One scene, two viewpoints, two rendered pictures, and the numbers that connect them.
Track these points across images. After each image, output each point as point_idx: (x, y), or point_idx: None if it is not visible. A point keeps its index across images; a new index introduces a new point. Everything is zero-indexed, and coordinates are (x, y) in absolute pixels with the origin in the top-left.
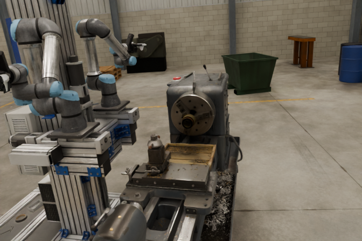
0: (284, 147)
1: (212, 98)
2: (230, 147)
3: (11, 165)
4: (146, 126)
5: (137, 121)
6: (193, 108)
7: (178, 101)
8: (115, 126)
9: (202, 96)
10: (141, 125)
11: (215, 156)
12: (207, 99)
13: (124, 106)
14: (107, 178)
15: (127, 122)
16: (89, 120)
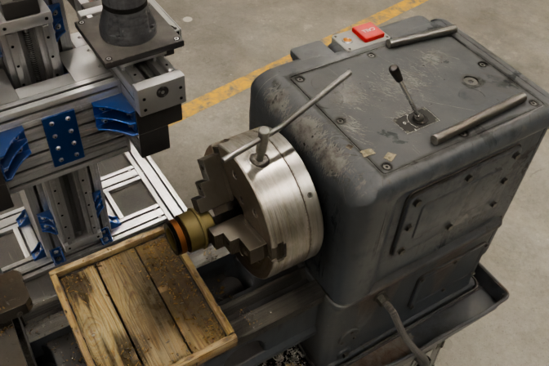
0: None
1: (333, 199)
2: (452, 303)
3: None
4: (465, 31)
5: (464, 1)
6: (238, 199)
7: (216, 151)
8: (102, 99)
9: (270, 188)
10: (457, 20)
11: (274, 338)
12: (287, 204)
13: (146, 56)
14: (243, 127)
15: (133, 105)
16: (42, 56)
